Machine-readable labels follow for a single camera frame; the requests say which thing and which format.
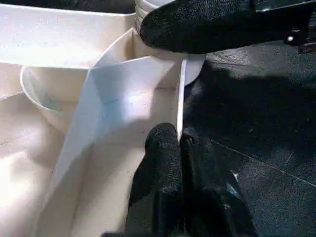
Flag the white plastic table leg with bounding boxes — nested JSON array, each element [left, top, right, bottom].
[[134, 0, 174, 30]]

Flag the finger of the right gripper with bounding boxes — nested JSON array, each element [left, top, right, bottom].
[[140, 0, 258, 54]]

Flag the black work mat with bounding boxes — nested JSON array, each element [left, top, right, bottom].
[[0, 0, 316, 237]]

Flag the white plastic table top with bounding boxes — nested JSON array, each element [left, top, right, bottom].
[[0, 2, 206, 237]]

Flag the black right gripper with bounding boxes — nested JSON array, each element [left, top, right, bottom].
[[253, 0, 316, 54]]

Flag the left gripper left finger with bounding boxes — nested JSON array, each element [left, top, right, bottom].
[[123, 123, 185, 237]]

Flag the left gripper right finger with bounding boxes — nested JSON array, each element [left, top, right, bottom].
[[180, 129, 260, 237]]

